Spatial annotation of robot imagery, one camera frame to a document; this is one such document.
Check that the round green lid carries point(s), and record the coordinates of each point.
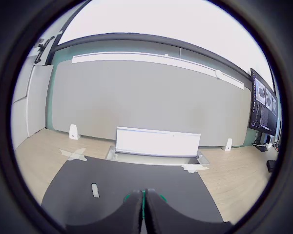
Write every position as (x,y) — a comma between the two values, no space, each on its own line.
(143,207)

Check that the dark grey mat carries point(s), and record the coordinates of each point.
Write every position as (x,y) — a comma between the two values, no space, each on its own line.
(88,175)

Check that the white tape piece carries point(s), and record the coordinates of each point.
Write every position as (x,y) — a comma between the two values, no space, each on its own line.
(194,168)
(73,154)

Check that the grey partition panel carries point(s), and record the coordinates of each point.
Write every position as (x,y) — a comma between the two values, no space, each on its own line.
(149,102)

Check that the small black box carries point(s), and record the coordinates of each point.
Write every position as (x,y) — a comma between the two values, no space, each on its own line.
(271,165)

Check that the black computer screen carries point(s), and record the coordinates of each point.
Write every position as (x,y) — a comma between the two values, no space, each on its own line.
(262,112)

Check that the small white bracket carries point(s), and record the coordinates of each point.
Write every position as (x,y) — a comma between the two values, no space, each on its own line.
(74,132)
(228,145)

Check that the white rail on partition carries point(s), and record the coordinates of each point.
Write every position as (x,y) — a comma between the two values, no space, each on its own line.
(141,57)

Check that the black jointed mount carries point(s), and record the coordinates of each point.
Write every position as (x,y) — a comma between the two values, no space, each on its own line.
(42,47)

